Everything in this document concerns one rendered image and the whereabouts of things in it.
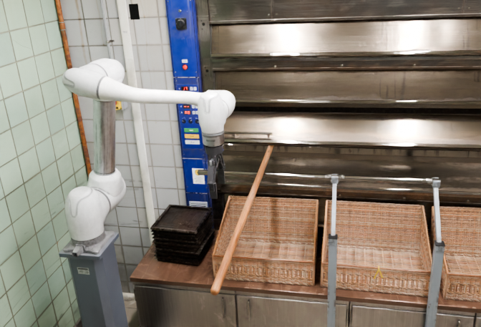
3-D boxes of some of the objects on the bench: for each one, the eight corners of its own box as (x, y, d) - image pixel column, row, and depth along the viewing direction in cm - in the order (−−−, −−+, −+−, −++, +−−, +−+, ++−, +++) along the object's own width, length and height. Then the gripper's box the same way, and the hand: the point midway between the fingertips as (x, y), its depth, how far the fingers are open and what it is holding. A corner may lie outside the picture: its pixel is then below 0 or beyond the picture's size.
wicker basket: (324, 238, 295) (325, 198, 285) (420, 245, 283) (424, 204, 272) (319, 288, 251) (319, 243, 241) (433, 299, 239) (438, 252, 229)
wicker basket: (230, 232, 307) (227, 194, 297) (318, 237, 296) (319, 197, 286) (212, 280, 262) (208, 236, 252) (316, 288, 252) (316, 242, 241)
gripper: (212, 132, 207) (216, 177, 214) (196, 154, 184) (201, 204, 192) (229, 133, 205) (232, 178, 213) (215, 155, 182) (219, 205, 190)
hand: (217, 188), depth 202 cm, fingers open, 13 cm apart
